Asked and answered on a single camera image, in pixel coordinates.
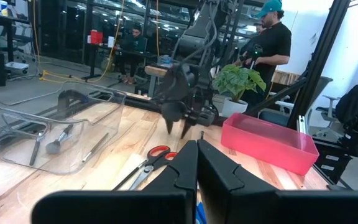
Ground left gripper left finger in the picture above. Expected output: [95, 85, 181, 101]
[31, 139, 198, 224]

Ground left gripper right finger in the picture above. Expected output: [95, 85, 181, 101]
[196, 139, 358, 224]

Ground black and red scissors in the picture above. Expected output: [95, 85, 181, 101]
[126, 145, 178, 191]

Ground pink plastic tray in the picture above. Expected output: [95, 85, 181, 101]
[221, 112, 319, 176]

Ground broad-head black paintbrush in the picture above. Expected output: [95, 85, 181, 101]
[45, 123, 75, 156]

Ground white plant pot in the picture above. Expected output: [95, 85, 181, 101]
[221, 97, 249, 118]

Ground green leafy plant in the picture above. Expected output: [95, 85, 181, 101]
[212, 64, 267, 102]

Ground black office desk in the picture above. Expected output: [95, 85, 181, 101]
[82, 42, 158, 82]

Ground black labelled equipment base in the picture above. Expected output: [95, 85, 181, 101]
[314, 138, 354, 185]

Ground red box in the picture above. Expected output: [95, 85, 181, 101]
[89, 29, 104, 45]

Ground grey office chair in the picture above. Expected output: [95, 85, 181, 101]
[258, 76, 334, 131]

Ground clear plastic bin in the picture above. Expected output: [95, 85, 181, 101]
[0, 81, 127, 175]

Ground black office chair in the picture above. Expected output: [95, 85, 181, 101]
[336, 82, 358, 151]

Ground white tray cart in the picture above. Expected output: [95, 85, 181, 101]
[4, 61, 30, 75]

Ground dark work table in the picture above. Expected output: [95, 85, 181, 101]
[0, 11, 31, 63]

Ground blue handled scissors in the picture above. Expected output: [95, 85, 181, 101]
[196, 201, 208, 224]

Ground yellow cable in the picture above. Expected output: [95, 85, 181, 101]
[31, 0, 127, 84]

